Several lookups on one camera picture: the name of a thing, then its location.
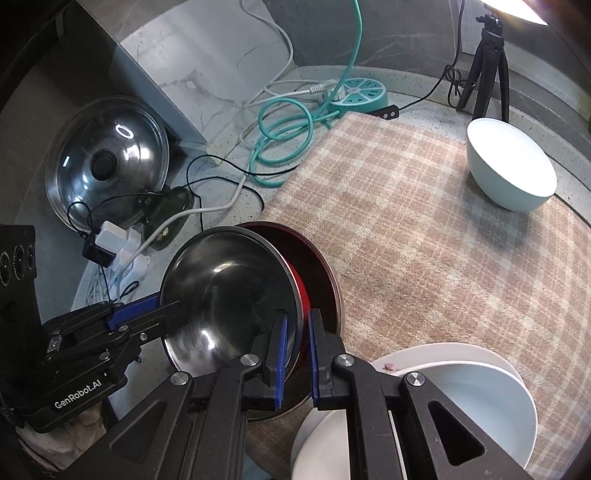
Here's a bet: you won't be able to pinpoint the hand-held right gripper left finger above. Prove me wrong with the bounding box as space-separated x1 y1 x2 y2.
60 310 291 480

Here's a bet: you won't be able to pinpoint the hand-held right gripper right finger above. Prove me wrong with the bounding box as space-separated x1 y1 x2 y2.
308 308 532 480

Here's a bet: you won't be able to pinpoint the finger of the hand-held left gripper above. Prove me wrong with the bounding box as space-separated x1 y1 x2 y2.
44 298 163 340
113 300 183 352

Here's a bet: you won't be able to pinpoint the red steel bowl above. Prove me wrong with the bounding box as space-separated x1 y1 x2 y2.
159 227 308 377

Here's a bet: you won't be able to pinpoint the stainless steel bowl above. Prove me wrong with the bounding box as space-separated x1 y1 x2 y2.
238 220 345 422

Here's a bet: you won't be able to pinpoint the floral plate small pink flowers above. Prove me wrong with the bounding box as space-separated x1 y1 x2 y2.
369 342 527 384

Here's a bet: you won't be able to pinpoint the plain white deep plate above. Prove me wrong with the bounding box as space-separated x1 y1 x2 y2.
404 361 540 480

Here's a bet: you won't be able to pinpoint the white power strip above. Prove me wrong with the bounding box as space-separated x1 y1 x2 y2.
113 228 153 282

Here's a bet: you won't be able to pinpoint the black plug adapter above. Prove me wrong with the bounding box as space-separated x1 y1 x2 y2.
82 240 116 267

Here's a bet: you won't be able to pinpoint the white plug adapter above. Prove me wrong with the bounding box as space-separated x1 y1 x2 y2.
95 220 127 254

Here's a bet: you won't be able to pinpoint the glass pot lid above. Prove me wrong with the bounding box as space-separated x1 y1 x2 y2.
45 95 171 232

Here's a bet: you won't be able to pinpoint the beige plaid cloth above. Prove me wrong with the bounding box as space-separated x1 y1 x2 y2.
259 113 591 480

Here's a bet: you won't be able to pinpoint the light blue bowl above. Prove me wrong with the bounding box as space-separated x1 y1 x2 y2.
465 118 558 213

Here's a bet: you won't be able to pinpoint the teal round power strip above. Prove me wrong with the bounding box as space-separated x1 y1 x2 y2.
328 78 389 116

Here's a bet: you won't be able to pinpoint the black tripod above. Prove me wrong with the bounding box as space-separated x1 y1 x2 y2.
456 14 511 123

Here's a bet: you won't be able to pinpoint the bright lamp panel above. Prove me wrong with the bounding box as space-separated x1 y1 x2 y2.
482 0 548 25

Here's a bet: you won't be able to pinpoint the white cable bundle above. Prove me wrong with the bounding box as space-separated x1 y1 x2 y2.
85 268 125 310

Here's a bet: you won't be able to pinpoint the white power cable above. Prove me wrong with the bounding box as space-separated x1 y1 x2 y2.
145 0 340 236

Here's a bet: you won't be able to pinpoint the thin black cable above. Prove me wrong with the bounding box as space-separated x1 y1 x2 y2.
67 154 266 241

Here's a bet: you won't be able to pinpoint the black lamp cable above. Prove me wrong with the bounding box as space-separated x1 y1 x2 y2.
398 0 467 112

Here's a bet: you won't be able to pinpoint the teal cable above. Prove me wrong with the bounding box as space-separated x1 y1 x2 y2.
249 0 361 188

